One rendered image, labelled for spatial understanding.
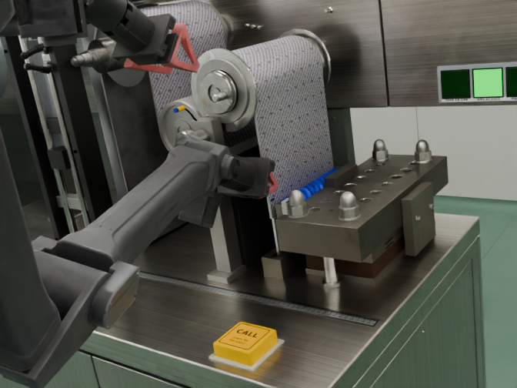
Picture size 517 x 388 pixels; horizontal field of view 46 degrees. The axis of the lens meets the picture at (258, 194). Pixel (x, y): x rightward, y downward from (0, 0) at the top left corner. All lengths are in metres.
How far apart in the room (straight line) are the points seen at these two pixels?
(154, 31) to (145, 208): 0.31
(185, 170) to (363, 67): 0.61
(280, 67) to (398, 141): 2.87
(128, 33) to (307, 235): 0.43
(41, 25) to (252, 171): 0.41
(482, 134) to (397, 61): 2.52
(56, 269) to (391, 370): 0.62
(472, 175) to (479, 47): 2.68
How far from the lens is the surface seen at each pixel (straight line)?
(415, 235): 1.15
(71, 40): 0.86
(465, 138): 3.82
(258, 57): 1.12
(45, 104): 1.33
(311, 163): 1.23
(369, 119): 4.02
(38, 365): 0.54
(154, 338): 1.04
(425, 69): 1.27
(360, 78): 1.33
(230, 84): 1.07
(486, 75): 1.22
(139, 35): 0.91
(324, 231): 1.02
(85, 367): 1.26
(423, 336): 1.14
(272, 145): 1.12
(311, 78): 1.23
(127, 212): 0.69
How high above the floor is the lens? 1.40
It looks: 18 degrees down
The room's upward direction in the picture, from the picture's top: 9 degrees counter-clockwise
